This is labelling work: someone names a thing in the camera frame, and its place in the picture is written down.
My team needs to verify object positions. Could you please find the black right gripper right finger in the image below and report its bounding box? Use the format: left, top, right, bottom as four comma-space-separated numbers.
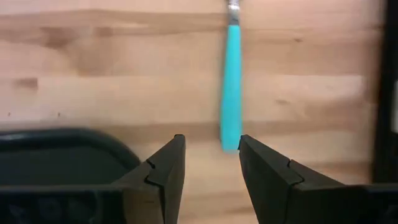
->
238, 134, 346, 224

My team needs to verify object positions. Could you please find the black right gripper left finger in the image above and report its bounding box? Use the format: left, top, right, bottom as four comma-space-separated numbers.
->
112, 134, 187, 224

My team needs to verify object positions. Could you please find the black plastic tray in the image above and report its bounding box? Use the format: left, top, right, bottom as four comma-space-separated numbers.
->
0, 127, 142, 187

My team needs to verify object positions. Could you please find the turquoise handled cutlery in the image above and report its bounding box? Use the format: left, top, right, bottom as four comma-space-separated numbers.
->
219, 0, 244, 154

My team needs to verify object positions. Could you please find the black table edge frame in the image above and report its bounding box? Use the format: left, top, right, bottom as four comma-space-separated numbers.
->
372, 0, 398, 184

